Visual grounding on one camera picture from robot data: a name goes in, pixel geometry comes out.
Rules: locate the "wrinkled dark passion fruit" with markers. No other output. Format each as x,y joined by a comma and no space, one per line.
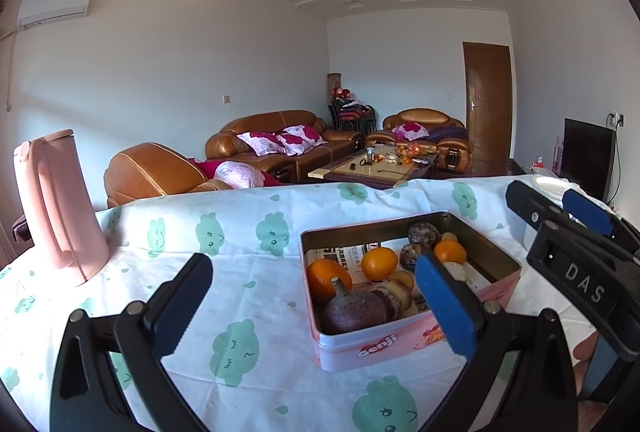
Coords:
422,232

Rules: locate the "brown wooden door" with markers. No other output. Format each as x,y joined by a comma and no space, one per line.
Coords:
487,112

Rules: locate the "tall patterned vase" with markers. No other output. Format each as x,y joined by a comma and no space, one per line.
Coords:
334,87

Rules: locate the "printed paper liner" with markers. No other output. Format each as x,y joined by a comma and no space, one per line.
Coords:
345,254

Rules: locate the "pink kettle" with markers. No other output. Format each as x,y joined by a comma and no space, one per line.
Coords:
55,212

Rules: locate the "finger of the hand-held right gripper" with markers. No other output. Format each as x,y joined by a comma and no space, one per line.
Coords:
527,207
585,209

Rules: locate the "brown leather sofa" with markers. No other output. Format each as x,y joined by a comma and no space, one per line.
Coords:
270,119

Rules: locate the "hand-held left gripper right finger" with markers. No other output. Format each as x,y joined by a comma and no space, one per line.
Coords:
445,307

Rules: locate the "brown leather recliner armchair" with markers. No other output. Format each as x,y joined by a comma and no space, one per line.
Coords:
150,172

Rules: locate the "dark brown passion fruit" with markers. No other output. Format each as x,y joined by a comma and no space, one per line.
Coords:
411,257

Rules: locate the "black television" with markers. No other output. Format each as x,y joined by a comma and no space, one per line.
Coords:
587,157

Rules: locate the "dark red chair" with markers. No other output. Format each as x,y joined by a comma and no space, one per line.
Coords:
22,228

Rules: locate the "cloud-print tablecloth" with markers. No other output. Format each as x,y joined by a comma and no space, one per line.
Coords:
250,272

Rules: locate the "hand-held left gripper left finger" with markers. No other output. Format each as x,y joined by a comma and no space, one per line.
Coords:
180,307

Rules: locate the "wooden coffee table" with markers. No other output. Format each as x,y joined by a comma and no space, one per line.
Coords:
370,169

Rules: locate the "small tan longan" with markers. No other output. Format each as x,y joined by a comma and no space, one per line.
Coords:
448,237

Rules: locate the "pale pink cushion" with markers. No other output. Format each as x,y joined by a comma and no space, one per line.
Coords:
237,174

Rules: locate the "round yellow-brown fruit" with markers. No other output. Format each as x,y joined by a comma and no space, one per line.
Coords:
402,282

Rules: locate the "large orange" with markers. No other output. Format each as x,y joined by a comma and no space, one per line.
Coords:
322,279

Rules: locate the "stacked dark chairs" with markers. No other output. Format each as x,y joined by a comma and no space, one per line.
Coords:
350,117

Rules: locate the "floral pink pillow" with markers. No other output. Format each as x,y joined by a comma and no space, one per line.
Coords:
300,138
260,143
410,131

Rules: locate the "wall power outlet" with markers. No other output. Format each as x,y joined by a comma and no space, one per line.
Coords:
616,119

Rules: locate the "small orange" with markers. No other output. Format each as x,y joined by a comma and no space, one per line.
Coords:
450,252

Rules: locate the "white air conditioner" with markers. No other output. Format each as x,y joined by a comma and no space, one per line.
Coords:
55,7

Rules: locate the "medium orange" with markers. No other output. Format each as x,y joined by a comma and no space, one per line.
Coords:
379,264

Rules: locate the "pink tin box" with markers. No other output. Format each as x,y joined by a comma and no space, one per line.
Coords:
380,352

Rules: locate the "purple blanket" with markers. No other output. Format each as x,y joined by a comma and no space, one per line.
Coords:
447,132

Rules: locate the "pile of small oranges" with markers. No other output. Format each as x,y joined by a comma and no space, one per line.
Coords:
407,152

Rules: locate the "white container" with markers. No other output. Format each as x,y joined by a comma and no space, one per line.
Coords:
550,184

